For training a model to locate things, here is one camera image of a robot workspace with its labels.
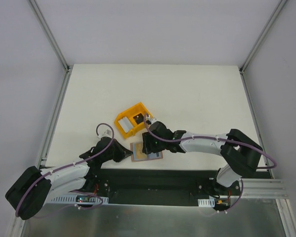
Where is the gold card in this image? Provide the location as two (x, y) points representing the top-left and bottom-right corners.
(133, 143), (147, 160)

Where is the brown leather card holder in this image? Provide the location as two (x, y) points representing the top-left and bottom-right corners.
(130, 142), (163, 162)

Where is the yellow plastic bin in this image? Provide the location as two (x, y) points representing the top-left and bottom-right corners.
(114, 102), (152, 139)

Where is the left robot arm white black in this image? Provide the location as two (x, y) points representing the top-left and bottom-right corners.
(5, 137), (133, 220)

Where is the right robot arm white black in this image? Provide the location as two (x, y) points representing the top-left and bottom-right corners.
(142, 121), (262, 195)

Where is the black card in bin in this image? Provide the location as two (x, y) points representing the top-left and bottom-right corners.
(133, 113), (144, 124)

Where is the stack of silver cards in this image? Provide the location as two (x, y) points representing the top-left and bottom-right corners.
(118, 117), (133, 133)

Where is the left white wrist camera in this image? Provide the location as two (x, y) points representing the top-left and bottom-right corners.
(98, 129), (113, 139)

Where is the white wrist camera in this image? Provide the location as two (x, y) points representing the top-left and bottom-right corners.
(147, 116), (157, 124)
(98, 129), (113, 139)

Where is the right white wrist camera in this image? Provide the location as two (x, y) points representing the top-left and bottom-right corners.
(147, 116), (157, 124)

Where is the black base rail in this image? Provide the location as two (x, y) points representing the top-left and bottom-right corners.
(37, 166), (272, 205)

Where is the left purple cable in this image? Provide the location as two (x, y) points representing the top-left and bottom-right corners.
(15, 122), (114, 218)

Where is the purple cable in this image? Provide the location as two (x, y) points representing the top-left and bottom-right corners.
(143, 113), (278, 170)
(15, 122), (114, 218)

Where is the left white cable duct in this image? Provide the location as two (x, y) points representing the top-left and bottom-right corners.
(49, 194), (109, 205)

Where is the white cable duct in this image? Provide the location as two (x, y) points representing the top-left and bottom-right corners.
(198, 198), (215, 208)
(49, 194), (109, 205)

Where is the right white cable duct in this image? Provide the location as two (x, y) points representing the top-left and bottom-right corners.
(198, 198), (215, 208)

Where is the right aluminium frame post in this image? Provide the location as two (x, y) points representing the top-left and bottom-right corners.
(238, 0), (289, 74)

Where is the aluminium frame post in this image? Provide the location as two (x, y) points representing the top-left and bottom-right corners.
(238, 0), (289, 74)
(27, 0), (71, 72)

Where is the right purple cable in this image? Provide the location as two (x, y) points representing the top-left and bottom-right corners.
(143, 113), (278, 170)

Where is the left aluminium frame post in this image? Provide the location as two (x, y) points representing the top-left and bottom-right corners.
(27, 0), (71, 72)

